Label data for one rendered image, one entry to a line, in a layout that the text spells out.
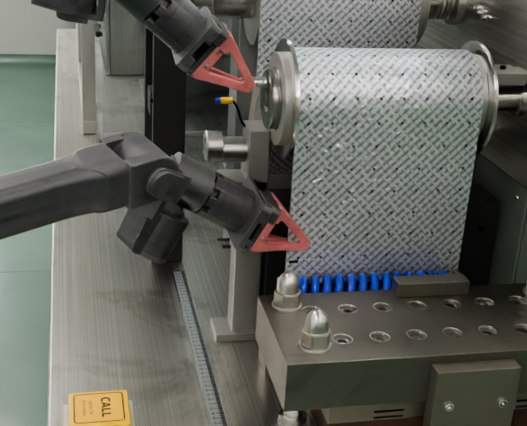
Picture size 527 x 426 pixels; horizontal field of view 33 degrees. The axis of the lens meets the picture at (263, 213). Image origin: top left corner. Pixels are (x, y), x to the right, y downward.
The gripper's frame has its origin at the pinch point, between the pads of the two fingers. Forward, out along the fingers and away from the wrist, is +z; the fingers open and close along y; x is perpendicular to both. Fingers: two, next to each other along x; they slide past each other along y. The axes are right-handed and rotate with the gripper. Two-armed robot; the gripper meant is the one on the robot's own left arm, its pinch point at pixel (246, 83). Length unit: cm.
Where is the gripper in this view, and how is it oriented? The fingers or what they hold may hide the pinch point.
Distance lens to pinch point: 110.7
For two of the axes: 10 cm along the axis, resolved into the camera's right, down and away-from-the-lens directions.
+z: 7.1, 5.8, 4.0
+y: 1.7, 4.1, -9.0
